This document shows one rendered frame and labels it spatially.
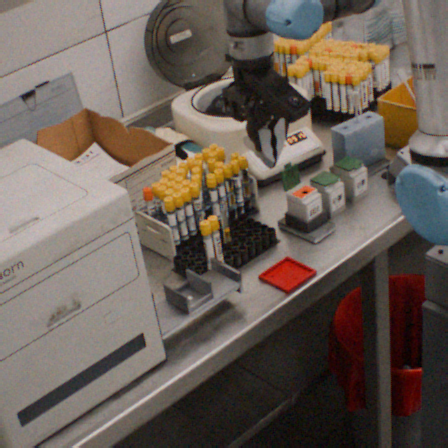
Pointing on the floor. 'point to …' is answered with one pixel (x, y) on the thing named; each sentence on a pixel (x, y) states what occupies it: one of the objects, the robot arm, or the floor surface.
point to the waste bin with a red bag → (346, 363)
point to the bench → (267, 324)
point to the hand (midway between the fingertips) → (274, 162)
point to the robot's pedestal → (434, 376)
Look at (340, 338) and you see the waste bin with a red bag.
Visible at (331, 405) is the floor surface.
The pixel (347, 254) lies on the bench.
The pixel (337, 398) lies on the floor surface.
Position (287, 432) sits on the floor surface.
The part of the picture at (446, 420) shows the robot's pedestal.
